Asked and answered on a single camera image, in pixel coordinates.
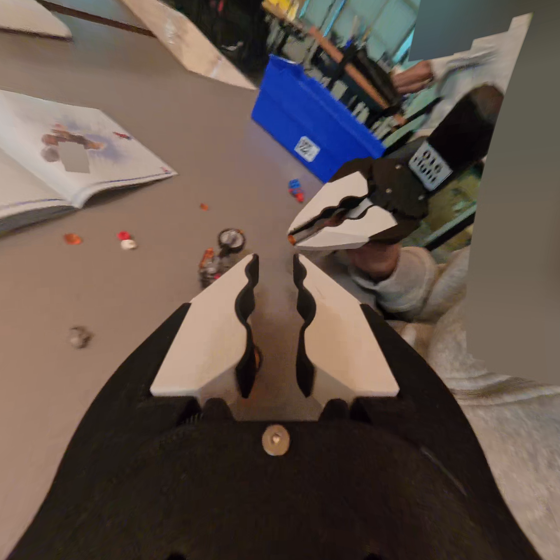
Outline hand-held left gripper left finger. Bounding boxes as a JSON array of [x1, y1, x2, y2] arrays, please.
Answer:
[[150, 254, 260, 406]]

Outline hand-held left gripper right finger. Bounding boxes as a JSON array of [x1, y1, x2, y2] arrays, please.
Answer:
[[292, 254, 400, 407]]

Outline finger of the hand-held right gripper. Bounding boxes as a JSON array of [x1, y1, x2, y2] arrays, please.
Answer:
[[288, 171, 371, 238], [293, 205, 399, 252]]

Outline lego motorcycle model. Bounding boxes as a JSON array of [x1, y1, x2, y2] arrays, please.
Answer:
[[198, 227, 247, 290]]

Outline person's right forearm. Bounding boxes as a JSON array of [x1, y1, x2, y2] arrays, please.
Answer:
[[350, 246, 439, 313]]

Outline lego instruction booklet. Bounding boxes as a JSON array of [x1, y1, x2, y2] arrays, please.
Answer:
[[0, 90, 178, 238]]

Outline person's right hand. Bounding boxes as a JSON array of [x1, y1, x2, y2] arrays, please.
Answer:
[[349, 241, 402, 281]]

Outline blue plastic bin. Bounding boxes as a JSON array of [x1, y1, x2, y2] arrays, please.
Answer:
[[251, 54, 386, 183]]

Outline wooden background desk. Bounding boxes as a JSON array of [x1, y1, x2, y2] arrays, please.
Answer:
[[306, 24, 408, 125]]

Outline printed paper sheet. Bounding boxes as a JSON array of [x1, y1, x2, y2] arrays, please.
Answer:
[[119, 0, 257, 91]]

